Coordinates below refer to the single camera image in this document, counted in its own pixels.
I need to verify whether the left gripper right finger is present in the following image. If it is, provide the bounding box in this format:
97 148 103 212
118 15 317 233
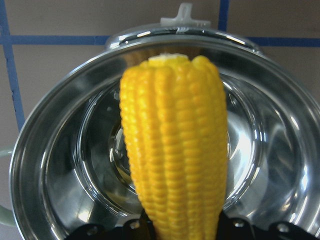
215 211 310 240

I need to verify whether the mint green electric pot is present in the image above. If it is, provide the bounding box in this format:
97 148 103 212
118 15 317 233
0 0 320 240

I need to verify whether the yellow corn cob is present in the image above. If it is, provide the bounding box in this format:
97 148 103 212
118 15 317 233
119 54 228 240

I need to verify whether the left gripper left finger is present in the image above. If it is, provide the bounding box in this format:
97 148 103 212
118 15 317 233
65 211 156 240

